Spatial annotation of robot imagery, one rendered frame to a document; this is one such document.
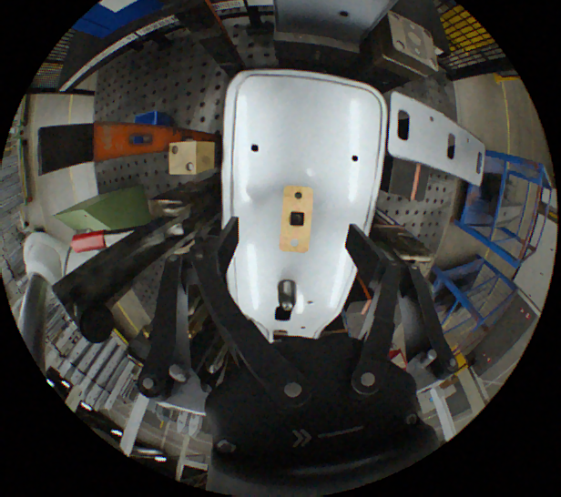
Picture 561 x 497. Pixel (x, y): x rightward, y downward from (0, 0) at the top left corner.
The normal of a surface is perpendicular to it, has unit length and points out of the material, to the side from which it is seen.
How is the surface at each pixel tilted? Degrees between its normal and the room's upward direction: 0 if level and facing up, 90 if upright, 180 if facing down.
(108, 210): 90
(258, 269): 0
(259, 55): 0
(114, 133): 90
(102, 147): 90
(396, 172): 0
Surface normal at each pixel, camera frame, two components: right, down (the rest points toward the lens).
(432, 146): -0.04, 0.36
